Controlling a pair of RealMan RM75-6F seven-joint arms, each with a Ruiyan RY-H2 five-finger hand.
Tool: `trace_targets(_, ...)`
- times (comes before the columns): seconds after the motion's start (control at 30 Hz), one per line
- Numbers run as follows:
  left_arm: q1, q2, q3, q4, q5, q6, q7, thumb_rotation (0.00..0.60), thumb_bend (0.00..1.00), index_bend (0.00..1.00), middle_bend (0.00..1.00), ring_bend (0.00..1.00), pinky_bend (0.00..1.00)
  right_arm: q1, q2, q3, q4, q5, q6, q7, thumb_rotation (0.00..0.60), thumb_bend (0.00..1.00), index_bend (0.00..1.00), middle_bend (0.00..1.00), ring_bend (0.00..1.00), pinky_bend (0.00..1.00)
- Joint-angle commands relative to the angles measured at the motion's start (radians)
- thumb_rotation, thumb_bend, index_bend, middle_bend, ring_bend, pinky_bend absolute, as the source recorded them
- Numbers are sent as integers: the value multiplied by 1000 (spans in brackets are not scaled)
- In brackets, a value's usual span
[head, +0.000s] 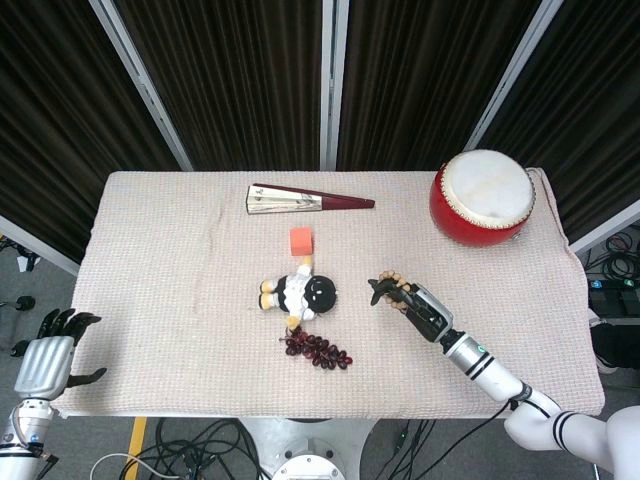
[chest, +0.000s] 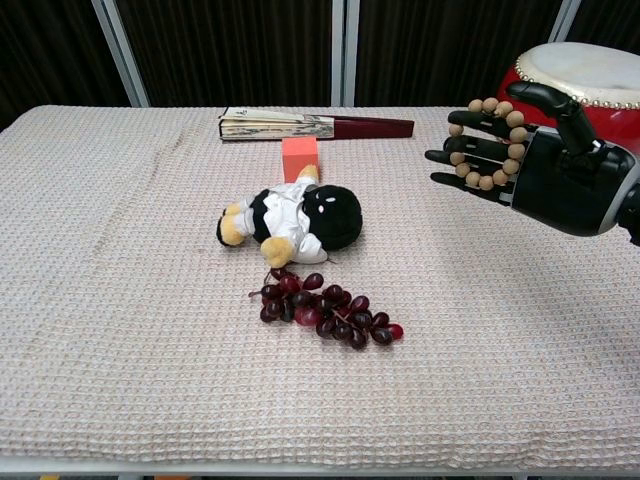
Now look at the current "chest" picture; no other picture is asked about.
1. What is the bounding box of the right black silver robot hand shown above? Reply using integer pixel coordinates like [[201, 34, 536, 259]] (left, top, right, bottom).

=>
[[424, 81, 640, 239]]

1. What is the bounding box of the wooden bead bracelet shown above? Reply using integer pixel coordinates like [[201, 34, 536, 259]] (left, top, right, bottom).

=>
[[448, 96, 529, 192]]

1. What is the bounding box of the red drum with white skin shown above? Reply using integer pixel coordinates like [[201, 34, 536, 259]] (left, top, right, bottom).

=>
[[494, 41, 640, 152]]

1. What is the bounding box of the dark pleated curtain panel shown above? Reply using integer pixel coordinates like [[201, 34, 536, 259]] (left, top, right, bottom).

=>
[[573, 0, 640, 57], [354, 0, 567, 108], [0, 0, 110, 132], [115, 0, 335, 108]]

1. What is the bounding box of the black white plush doll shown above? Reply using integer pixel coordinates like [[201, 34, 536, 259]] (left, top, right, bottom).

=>
[[215, 164, 363, 269]]

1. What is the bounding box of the orange foam block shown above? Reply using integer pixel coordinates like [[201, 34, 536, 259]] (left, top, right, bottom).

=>
[[281, 135, 321, 183]]

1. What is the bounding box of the dark red plastic grape bunch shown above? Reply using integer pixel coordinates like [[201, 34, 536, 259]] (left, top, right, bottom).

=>
[[247, 266, 406, 352]]

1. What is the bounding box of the beige waffle-weave tablecloth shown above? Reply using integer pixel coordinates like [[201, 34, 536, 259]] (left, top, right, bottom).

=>
[[0, 103, 640, 465]]

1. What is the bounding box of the silver aluminium frame post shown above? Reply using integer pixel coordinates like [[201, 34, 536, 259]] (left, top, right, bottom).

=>
[[329, 0, 361, 108], [91, 0, 152, 108], [548, 0, 590, 47]]

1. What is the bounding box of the folded paper fan maroon handle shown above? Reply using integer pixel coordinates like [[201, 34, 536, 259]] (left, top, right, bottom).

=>
[[217, 105, 417, 143]]

